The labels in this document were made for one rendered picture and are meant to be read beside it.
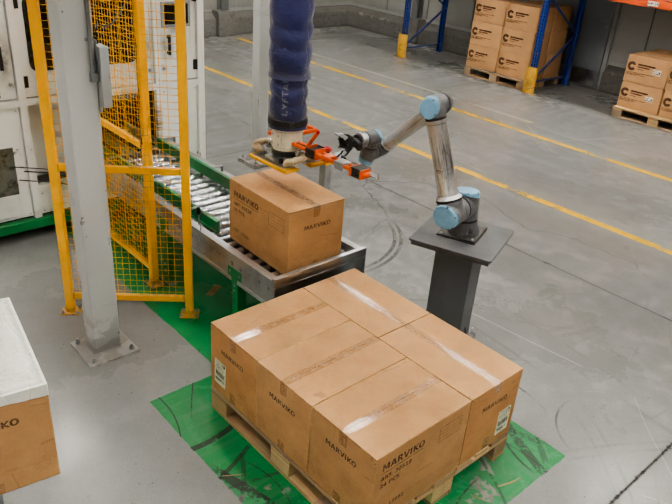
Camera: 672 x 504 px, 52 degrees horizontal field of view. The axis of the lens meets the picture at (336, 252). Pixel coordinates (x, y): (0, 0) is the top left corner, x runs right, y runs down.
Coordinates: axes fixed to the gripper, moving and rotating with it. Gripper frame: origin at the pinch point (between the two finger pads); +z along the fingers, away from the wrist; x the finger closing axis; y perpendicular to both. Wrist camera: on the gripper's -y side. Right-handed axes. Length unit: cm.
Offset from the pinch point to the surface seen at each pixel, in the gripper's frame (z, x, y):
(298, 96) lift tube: 15.6, 27.1, 15.0
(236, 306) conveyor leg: 48, -100, 26
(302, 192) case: 10.8, -29.4, 13.3
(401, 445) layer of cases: 81, -71, -137
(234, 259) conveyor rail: 49, -68, 27
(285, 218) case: 35.3, -34.0, -1.9
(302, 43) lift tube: 16, 55, 14
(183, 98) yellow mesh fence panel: 57, 20, 64
